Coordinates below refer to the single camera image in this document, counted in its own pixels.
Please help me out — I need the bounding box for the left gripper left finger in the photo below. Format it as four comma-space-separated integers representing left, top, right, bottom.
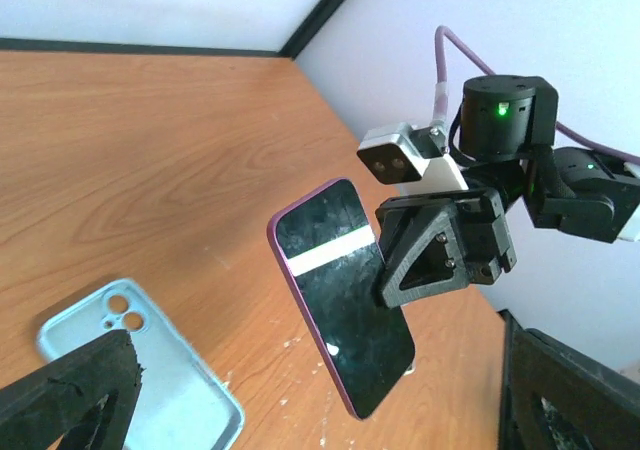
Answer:
1, 330, 143, 449

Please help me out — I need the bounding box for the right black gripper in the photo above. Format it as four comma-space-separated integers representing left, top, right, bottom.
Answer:
375, 187, 516, 308

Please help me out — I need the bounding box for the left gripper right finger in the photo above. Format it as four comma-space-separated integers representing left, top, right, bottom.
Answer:
497, 310, 639, 449

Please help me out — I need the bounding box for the light blue phone case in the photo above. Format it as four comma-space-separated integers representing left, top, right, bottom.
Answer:
36, 279, 245, 449

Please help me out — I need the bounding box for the purple phone black screen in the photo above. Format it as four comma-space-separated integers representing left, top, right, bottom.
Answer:
266, 178, 415, 420

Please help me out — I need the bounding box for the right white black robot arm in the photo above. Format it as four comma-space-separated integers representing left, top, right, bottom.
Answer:
374, 75, 639, 308

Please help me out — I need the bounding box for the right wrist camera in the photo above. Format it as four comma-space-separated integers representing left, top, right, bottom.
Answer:
357, 122, 468, 195

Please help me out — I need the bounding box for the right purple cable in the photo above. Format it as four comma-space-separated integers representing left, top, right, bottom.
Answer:
428, 24, 640, 166

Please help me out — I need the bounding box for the black enclosure frame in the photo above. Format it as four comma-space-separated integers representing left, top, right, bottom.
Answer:
1, 0, 346, 58

